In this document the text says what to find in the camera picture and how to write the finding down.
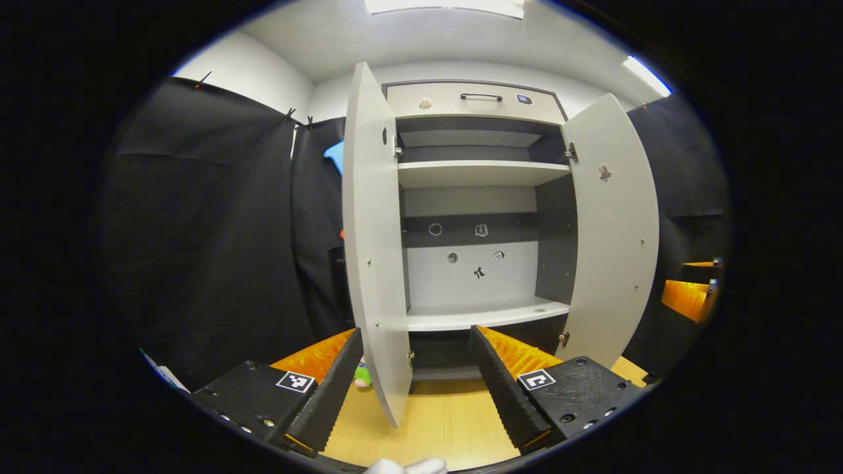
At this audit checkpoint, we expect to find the computer monitor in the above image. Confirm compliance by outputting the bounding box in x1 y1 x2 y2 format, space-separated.
140 349 192 394

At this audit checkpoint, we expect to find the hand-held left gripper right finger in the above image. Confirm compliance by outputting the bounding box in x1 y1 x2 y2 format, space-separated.
468 325 647 455

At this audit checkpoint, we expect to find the grey double-door shoe cabinet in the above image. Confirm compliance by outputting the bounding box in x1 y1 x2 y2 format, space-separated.
382 79 580 382

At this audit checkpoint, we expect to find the grey shoe cabinet door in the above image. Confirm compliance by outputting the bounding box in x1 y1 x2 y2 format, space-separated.
341 61 414 429
557 93 661 369

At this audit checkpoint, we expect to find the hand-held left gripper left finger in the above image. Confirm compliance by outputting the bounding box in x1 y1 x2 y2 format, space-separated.
191 328 364 455

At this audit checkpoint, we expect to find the black backdrop cloth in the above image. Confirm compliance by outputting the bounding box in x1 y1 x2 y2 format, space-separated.
99 76 733 389

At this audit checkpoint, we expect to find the ceiling light panel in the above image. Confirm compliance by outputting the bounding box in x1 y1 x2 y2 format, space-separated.
622 56 672 97
364 0 526 19

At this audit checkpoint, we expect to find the grey cabinet drawer front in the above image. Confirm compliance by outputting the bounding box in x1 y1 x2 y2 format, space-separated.
385 81 567 126

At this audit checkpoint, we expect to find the grey cabinet shelf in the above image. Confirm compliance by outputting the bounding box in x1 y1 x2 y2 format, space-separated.
406 296 570 332
397 160 572 190

